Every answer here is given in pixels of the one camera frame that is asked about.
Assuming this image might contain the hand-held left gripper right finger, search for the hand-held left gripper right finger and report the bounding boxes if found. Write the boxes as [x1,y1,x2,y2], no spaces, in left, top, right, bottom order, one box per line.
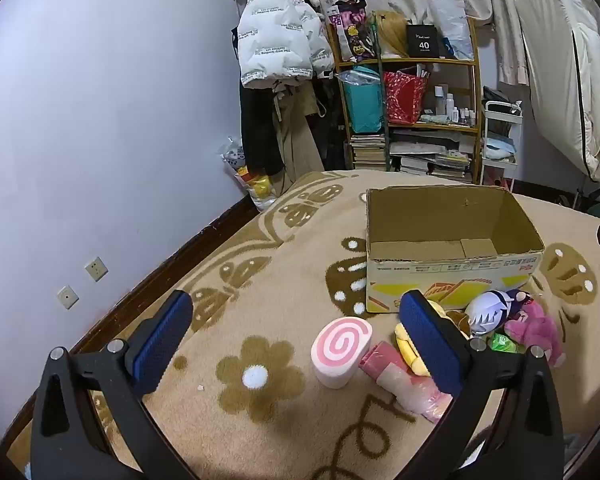
[398,289,566,480]

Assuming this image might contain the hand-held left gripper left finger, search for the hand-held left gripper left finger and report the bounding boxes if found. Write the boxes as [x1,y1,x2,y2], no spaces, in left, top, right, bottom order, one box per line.
[30,289,196,480]

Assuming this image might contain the yellow plush toy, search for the yellow plush toy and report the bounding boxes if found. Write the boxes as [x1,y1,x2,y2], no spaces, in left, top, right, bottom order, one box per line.
[394,300,468,377]

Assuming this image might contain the pink plastic bag roll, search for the pink plastic bag roll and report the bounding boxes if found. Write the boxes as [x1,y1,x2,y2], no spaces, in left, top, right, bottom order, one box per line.
[358,341,453,425]

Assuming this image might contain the white-haired doll plush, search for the white-haired doll plush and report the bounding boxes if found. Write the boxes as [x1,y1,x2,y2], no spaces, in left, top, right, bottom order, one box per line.
[462,289,536,337]

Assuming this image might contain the cardboard box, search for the cardboard box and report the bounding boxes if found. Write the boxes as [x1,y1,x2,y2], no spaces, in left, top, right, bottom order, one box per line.
[365,185,546,315]

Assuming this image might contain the green tissue packet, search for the green tissue packet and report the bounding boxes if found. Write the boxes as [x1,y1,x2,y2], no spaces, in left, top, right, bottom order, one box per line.
[487,332,526,356]

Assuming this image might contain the pink swirl roll plush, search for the pink swirl roll plush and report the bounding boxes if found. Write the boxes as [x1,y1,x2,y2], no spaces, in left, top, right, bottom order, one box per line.
[311,317,374,390]

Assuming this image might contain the pink bear plush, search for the pink bear plush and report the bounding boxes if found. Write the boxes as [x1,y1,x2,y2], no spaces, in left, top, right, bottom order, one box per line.
[502,302,567,368]

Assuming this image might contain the blue cloth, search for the blue cloth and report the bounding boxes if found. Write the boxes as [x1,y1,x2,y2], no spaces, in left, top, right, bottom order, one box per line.
[482,135,516,158]

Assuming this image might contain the white trolley cart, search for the white trolley cart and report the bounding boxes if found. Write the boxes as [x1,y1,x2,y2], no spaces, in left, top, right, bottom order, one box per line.
[480,100,525,191]

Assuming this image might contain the clear plastic bag of things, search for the clear plastic bag of things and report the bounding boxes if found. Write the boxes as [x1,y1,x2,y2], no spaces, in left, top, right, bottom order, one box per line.
[222,137,278,211]

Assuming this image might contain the white duvet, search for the white duvet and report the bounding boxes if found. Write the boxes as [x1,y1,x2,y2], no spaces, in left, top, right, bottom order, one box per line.
[515,0,600,183]

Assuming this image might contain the stack of books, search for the stack of books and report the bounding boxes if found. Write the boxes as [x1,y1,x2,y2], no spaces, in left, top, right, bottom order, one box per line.
[350,130,476,183]

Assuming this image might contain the row of white bottles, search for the row of white bottles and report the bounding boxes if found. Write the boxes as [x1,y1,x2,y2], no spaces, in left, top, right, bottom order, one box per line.
[432,85,478,126]

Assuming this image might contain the black hanging clothes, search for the black hanging clothes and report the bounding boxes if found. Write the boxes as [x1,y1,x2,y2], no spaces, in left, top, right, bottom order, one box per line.
[239,87,286,176]

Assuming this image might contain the beige trench coat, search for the beige trench coat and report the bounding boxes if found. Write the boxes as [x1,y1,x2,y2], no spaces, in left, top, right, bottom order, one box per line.
[272,82,328,186]

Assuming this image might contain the teal bag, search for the teal bag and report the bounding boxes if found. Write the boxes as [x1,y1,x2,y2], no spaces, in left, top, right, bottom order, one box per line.
[342,77,385,135]

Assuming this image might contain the red patterned bag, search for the red patterned bag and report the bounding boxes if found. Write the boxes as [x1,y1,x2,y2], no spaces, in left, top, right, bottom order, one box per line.
[383,71,428,126]

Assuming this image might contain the bamboo shelf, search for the bamboo shelf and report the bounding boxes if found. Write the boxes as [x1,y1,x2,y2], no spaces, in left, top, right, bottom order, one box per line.
[325,10,483,186]

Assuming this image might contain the black box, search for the black box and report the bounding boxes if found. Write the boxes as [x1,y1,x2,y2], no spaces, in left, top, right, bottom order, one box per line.
[406,24,438,59]

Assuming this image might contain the white plastic bag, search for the white plastic bag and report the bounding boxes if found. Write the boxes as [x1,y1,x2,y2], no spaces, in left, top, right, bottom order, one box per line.
[427,0,475,61]

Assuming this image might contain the blonde wig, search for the blonde wig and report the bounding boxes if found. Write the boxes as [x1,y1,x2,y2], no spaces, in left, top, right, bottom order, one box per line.
[375,10,411,58]

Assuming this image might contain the black and pink printed bag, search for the black and pink printed bag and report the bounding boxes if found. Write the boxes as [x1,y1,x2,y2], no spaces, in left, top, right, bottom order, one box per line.
[328,0,381,63]

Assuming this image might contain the white puffer jacket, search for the white puffer jacket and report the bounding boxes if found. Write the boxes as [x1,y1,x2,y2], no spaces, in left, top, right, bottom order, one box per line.
[236,0,337,91]

